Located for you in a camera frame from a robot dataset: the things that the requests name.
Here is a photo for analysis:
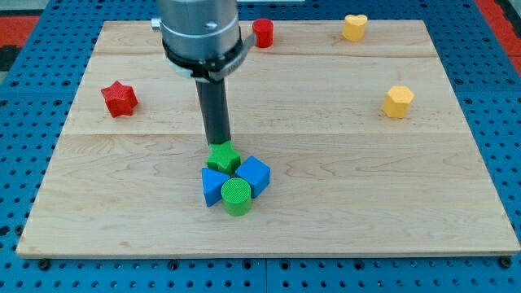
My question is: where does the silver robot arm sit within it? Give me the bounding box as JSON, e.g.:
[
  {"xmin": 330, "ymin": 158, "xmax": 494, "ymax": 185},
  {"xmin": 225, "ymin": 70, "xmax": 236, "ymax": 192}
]
[{"xmin": 156, "ymin": 0, "xmax": 257, "ymax": 83}]

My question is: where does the green star block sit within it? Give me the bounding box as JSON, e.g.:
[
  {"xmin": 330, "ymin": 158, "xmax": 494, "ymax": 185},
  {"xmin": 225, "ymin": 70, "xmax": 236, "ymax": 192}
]
[{"xmin": 207, "ymin": 141, "xmax": 241, "ymax": 175}]

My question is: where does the yellow hexagon block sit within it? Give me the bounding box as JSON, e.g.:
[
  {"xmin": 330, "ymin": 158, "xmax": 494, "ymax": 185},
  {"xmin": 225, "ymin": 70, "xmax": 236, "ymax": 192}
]
[{"xmin": 381, "ymin": 85, "xmax": 415, "ymax": 119}]

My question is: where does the red star block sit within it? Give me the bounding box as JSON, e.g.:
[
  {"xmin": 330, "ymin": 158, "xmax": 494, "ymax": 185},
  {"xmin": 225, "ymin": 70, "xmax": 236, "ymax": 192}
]
[{"xmin": 101, "ymin": 81, "xmax": 138, "ymax": 118}]

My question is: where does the blue cube block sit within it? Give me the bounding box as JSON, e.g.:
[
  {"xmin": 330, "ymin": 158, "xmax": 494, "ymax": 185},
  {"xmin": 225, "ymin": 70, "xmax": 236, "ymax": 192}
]
[{"xmin": 235, "ymin": 156, "xmax": 271, "ymax": 199}]

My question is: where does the green cylinder block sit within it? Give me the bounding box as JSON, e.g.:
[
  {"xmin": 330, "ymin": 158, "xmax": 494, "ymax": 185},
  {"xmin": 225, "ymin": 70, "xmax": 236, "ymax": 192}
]
[{"xmin": 221, "ymin": 177, "xmax": 252, "ymax": 216}]

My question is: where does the blue triangle block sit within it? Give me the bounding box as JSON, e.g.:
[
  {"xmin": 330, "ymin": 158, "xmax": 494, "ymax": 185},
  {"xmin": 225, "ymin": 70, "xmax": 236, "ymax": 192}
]
[{"xmin": 201, "ymin": 168, "xmax": 230, "ymax": 207}]

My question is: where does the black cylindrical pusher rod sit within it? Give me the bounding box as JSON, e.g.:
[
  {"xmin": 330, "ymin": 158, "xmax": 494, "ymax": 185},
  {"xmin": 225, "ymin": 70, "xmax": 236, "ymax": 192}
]
[{"xmin": 195, "ymin": 80, "xmax": 231, "ymax": 144}]

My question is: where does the light wooden board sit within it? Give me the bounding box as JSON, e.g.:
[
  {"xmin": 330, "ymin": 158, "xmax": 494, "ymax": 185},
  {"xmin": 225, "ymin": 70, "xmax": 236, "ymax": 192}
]
[{"xmin": 17, "ymin": 20, "xmax": 520, "ymax": 259}]

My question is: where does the red cylinder block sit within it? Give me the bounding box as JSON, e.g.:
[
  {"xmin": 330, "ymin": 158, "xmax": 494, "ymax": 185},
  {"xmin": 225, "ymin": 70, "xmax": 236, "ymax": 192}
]
[{"xmin": 252, "ymin": 18, "xmax": 274, "ymax": 48}]

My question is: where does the yellow heart block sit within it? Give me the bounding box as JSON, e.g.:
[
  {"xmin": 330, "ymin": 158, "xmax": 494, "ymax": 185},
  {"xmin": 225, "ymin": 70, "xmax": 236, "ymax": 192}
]
[{"xmin": 342, "ymin": 15, "xmax": 368, "ymax": 42}]

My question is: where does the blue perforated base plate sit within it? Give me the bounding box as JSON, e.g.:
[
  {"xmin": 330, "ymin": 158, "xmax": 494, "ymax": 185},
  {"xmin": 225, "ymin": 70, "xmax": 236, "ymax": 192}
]
[{"xmin": 1, "ymin": 0, "xmax": 520, "ymax": 292}]

